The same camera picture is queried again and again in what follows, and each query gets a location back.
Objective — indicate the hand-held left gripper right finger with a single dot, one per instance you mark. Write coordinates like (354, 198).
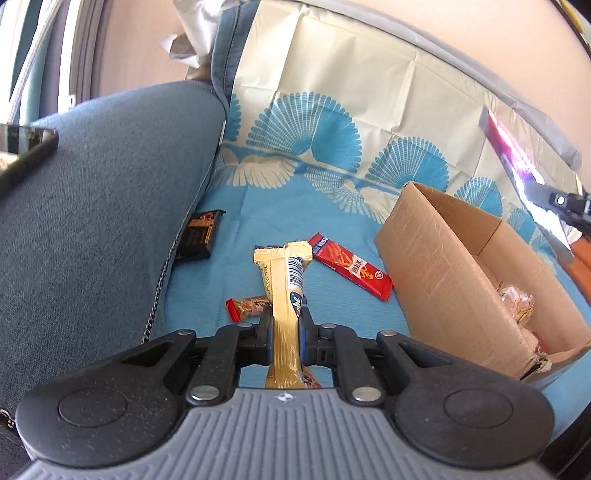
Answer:
(303, 341)

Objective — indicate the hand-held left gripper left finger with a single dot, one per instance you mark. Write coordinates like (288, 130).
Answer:
(267, 339)

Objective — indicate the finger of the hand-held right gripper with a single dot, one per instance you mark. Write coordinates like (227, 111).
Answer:
(549, 198)

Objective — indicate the orange-red snack packet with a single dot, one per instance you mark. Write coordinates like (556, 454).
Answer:
(308, 379)

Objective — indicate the small red snack bar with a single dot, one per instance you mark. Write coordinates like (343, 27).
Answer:
(244, 308)

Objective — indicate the long gold snack bar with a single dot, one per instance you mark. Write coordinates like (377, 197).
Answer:
(284, 304)

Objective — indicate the large red snack packet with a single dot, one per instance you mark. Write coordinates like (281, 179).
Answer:
(351, 270)

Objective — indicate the clear cracker packet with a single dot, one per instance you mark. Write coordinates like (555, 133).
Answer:
(517, 300)

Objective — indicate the cardboard box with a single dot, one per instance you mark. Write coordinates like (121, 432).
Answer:
(443, 258)

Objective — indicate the dark chocolate packet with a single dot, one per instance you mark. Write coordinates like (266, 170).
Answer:
(198, 235)

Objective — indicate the orange cushion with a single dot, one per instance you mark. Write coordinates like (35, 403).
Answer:
(582, 267)

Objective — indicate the black smartphone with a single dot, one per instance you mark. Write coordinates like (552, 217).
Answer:
(23, 147)

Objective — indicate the grey sheet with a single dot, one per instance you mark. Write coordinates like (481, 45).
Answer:
(194, 23)

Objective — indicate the grey window curtain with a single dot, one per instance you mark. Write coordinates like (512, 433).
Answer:
(27, 46)

